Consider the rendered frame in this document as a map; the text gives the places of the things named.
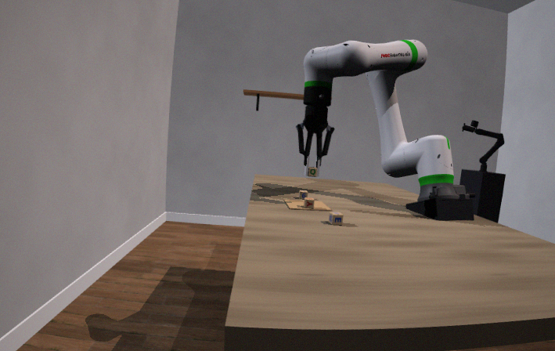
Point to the tan flat mat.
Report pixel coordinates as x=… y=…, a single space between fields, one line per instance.
x=299 y=205

